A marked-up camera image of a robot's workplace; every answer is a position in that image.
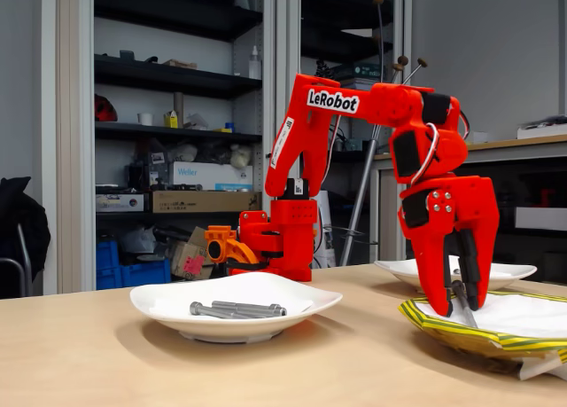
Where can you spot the grey cabinet with shelves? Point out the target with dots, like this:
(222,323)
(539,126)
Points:
(75,114)

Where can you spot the yellow black striped paper plate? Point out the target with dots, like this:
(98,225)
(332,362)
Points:
(443,329)

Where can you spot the white plush toy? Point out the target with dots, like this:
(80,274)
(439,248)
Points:
(241,156)

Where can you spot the flat white box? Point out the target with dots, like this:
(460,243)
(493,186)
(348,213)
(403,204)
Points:
(545,132)

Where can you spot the red black helmet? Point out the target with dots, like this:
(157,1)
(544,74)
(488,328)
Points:
(106,110)

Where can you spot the red robot arm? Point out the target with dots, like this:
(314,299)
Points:
(292,158)

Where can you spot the black jacket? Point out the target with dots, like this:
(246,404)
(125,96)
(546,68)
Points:
(22,221)

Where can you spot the grey metal cabinet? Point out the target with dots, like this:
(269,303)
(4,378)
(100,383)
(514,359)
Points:
(283,48)

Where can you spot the white plastic bottle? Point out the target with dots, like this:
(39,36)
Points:
(254,65)

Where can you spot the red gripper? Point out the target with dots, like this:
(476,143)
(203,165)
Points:
(465,203)

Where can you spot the tall blue plastic crate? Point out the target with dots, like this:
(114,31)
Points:
(106,265)

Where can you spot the white Weller box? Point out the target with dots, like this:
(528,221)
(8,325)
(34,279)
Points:
(212,174)

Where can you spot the small yellow box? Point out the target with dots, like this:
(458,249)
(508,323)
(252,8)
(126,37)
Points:
(171,121)

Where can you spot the low cabinet wooden top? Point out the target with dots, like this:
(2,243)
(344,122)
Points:
(387,229)

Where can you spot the cardboard box pink sticker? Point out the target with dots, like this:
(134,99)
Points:
(186,256)

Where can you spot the white square plate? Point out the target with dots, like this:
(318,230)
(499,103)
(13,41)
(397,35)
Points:
(230,329)
(509,275)

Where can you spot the long brown cardboard box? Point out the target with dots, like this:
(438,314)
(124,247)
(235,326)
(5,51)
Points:
(204,201)

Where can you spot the small red object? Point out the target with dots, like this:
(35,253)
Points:
(544,198)

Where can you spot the metal coat stand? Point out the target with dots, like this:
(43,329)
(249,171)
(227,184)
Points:
(359,203)

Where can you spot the white storage box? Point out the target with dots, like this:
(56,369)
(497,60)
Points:
(540,218)

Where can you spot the grey metal chair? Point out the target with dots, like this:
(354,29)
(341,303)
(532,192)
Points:
(27,265)

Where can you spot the low blue plastic crate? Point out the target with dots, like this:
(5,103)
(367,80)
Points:
(146,274)

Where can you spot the small grey printed box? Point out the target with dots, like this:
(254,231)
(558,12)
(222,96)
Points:
(119,203)

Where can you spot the orange printed clamp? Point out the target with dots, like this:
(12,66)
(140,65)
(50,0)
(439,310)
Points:
(219,235)

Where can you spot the brown cardboard tube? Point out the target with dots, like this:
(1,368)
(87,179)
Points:
(178,103)

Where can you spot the crumpled white paper napkin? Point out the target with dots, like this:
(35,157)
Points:
(522,311)

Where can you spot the teal book stack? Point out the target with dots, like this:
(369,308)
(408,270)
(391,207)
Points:
(365,72)

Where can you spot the white paper cup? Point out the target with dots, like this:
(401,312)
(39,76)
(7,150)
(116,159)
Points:
(146,119)

